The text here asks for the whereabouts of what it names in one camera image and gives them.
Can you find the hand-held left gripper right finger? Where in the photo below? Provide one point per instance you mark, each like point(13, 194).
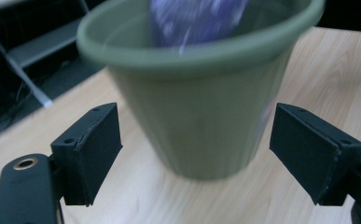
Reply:
point(308, 152)

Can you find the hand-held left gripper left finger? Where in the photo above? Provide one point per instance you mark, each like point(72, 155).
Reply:
point(91, 155)

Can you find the green plastic trash bin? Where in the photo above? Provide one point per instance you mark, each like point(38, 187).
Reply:
point(200, 118)

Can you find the purple plastic trash bag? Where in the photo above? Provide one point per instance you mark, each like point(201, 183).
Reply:
point(197, 21)

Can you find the white metal stand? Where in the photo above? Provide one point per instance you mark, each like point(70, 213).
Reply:
point(41, 43)

